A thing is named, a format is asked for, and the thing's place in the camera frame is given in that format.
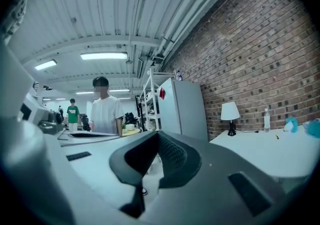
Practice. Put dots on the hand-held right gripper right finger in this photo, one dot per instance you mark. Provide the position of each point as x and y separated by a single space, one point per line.
212 184

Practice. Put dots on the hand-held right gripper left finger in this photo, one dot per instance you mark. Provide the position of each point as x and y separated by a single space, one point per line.
95 176

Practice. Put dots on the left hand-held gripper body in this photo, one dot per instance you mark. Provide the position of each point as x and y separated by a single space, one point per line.
37 109

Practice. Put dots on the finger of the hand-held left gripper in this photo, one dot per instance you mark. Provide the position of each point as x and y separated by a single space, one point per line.
95 131
90 141

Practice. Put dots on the white desk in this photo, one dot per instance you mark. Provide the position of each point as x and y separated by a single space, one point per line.
262 151

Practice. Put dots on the round wooden side table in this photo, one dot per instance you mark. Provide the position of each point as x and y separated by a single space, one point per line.
132 131

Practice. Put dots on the long ceiling light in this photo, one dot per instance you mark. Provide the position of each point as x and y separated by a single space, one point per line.
103 55
45 65

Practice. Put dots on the black monitor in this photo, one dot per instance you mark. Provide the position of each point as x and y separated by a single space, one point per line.
138 107

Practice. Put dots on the white metal shelf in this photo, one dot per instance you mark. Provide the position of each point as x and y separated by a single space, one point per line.
150 94

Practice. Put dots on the white shade table lamp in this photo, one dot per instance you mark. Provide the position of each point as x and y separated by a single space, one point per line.
230 111

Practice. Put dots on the red sticker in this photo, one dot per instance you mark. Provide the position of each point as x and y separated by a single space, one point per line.
162 93

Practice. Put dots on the grey refrigerator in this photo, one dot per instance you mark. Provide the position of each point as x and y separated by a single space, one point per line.
190 109

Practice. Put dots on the ceiling air unit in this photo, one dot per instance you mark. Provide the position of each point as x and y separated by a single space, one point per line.
140 67

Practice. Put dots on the small yellow item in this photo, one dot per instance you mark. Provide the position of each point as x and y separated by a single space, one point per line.
276 137

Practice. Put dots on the clear plastic water bottle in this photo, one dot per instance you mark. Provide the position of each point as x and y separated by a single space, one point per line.
267 121

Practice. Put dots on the teal and white item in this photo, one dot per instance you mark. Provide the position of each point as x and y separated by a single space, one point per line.
291 125

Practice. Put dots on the small blue capped bottle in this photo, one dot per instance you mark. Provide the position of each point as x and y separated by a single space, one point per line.
179 76

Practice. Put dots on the teal fluffy item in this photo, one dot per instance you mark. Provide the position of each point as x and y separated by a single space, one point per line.
313 127

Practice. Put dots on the white ceiling pipes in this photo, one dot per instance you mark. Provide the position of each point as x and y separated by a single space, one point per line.
172 39

